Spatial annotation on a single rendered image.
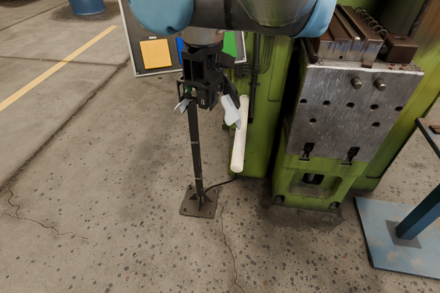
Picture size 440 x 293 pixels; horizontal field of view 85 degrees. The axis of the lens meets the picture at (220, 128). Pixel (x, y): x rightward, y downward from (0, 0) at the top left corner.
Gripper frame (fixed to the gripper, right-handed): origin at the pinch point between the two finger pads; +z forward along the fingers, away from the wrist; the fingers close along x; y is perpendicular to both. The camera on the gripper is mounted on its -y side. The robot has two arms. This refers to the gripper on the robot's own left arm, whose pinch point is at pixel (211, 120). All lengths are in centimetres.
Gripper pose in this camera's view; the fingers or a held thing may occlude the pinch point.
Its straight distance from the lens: 57.7
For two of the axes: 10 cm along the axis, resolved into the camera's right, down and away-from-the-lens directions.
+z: 0.0, 7.5, 6.6
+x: 9.2, 2.6, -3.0
